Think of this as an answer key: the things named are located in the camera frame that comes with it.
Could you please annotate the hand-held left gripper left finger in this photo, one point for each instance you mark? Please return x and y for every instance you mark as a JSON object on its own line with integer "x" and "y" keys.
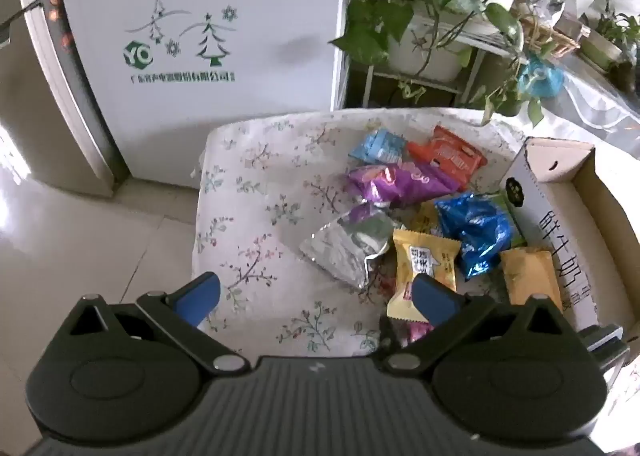
{"x": 200, "y": 298}

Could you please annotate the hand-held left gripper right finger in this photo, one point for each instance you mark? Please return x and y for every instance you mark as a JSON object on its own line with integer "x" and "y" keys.
{"x": 435, "y": 301}

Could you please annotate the pink snack packet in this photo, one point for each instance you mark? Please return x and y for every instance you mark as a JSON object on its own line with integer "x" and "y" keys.
{"x": 416, "y": 332}

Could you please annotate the yellow snack packet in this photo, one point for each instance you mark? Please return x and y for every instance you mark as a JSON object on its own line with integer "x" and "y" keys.
{"x": 425, "y": 221}
{"x": 420, "y": 256}

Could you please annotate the dark blue snack bag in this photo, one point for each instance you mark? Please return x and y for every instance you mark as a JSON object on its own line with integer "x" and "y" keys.
{"x": 475, "y": 231}

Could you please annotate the orange-yellow snack packet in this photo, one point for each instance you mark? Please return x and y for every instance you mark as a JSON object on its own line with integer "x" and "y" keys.
{"x": 530, "y": 276}

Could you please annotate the silver foil snack bag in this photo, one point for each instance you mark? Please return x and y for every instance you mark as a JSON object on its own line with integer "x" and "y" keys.
{"x": 345, "y": 248}

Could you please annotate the green snack packet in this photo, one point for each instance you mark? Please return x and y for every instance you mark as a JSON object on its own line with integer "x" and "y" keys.
{"x": 506, "y": 203}

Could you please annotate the purple snack bag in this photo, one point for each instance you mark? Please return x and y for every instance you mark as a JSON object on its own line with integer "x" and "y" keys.
{"x": 400, "y": 183}

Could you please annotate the orange-red snack packet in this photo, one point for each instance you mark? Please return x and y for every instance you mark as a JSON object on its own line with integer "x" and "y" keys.
{"x": 445, "y": 153}

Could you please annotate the light blue snack packet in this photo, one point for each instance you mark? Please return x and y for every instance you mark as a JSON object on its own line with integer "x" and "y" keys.
{"x": 380, "y": 146}

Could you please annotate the cardboard box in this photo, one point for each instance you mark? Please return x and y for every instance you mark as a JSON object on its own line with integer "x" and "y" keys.
{"x": 550, "y": 161}

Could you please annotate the floral tablecloth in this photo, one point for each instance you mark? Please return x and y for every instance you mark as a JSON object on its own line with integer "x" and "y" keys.
{"x": 260, "y": 196}

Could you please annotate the white metal plant stand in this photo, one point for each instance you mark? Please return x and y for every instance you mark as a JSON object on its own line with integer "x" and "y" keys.
{"x": 372, "y": 86}

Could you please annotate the blue round plastic object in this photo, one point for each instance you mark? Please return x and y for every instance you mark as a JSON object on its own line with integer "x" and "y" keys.
{"x": 542, "y": 78}

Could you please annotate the white rectangular planter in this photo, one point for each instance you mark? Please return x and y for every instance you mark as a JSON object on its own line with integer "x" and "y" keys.
{"x": 435, "y": 51}

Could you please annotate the clear plastic table cover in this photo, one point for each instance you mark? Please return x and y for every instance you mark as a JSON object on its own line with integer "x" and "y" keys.
{"x": 600, "y": 101}

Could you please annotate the wicker basket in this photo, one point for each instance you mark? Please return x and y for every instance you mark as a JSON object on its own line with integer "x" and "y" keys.
{"x": 550, "y": 33}

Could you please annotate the green plant pot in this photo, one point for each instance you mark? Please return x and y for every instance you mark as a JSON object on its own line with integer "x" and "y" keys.
{"x": 602, "y": 48}

